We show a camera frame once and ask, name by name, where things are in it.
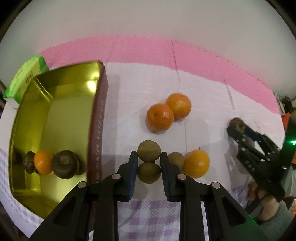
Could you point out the operator right hand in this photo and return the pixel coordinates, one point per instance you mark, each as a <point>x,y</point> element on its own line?
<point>269,203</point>

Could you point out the dark brown mangosteen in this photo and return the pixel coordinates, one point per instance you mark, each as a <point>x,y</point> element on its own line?
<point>238,124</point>

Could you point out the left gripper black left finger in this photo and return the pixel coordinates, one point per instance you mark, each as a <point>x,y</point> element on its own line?
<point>91,205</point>

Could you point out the yellow orange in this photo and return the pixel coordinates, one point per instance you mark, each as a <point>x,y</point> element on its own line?
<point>196,163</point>
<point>42,162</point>

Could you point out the dark mangosteen in tin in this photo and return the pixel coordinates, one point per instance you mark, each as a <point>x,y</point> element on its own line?
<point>28,162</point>
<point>65,164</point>

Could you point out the brown longan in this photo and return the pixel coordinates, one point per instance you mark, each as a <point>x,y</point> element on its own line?
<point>148,151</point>
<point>148,172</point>
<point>177,159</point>

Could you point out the red gold toffee tin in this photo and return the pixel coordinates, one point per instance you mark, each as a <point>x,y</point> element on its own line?
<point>62,109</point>

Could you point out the green tissue pack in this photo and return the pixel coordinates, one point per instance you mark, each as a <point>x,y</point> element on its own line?
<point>13,95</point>

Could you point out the orange tangerine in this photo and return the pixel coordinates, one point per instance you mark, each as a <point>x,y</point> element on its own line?
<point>180,104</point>
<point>159,117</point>

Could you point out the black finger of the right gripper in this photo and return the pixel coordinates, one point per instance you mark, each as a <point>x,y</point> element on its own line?
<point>249,132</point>
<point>237,133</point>

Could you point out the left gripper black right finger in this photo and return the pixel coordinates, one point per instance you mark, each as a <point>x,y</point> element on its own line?
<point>207,211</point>

